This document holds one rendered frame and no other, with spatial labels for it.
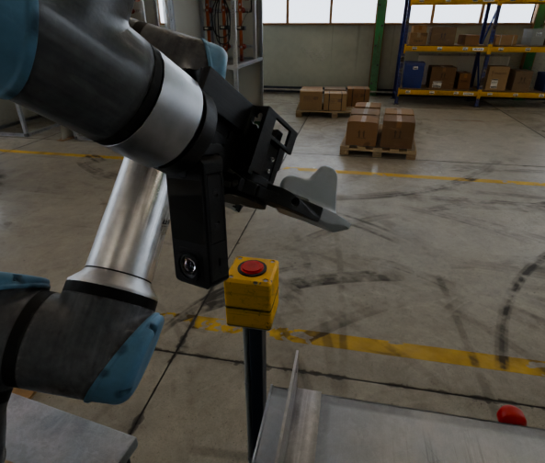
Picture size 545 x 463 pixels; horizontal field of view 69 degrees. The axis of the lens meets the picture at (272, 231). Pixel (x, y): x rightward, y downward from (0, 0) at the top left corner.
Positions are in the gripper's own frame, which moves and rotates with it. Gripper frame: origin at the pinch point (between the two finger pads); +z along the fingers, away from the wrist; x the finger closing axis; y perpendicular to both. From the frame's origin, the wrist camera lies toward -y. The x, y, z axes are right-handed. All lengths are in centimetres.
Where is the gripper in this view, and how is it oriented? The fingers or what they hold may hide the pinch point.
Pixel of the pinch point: (289, 221)
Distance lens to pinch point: 46.4
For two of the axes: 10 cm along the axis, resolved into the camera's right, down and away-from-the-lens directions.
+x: -8.0, -1.9, 5.7
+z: 5.2, 2.5, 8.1
